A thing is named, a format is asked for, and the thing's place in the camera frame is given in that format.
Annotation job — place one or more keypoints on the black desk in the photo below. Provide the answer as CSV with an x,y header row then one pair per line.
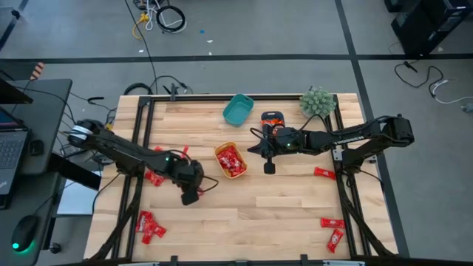
x,y
48,111

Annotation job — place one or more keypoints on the yellow plastic bin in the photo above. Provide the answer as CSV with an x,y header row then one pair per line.
x,y
224,145

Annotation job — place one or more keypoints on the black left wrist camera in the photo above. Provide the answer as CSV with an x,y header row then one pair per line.
x,y
190,197

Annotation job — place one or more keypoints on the small black box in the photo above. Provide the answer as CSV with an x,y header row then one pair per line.
x,y
36,147

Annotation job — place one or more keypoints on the black laptop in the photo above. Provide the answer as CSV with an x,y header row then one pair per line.
x,y
11,155

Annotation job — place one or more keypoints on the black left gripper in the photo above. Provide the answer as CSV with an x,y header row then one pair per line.
x,y
186,175

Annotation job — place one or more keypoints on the black equipment case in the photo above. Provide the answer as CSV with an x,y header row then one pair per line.
x,y
428,26

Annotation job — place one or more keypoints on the light teal plastic bin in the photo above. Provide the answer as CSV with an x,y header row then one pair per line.
x,y
238,111

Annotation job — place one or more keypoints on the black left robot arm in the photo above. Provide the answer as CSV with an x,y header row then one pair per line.
x,y
129,153

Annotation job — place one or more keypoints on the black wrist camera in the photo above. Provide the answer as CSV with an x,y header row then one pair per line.
x,y
269,168
190,197

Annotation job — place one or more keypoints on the green artificial potted plant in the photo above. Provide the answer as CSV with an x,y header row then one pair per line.
x,y
317,103

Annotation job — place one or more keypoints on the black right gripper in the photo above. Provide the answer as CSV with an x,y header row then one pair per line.
x,y
284,140

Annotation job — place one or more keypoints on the black aluminium table frame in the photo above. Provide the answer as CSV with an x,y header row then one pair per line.
x,y
221,98

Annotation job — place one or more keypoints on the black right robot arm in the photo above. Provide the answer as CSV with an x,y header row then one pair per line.
x,y
332,138

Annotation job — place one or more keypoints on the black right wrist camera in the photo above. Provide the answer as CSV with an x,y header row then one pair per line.
x,y
269,168

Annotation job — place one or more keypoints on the orange black striped marker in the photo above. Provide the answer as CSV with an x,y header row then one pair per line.
x,y
37,70

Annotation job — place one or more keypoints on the dark teal plastic bin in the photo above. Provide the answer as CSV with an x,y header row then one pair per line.
x,y
272,114

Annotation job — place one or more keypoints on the black computer mouse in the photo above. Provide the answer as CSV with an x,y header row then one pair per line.
x,y
24,231

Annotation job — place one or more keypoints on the black round knob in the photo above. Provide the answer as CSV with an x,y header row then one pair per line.
x,y
54,248

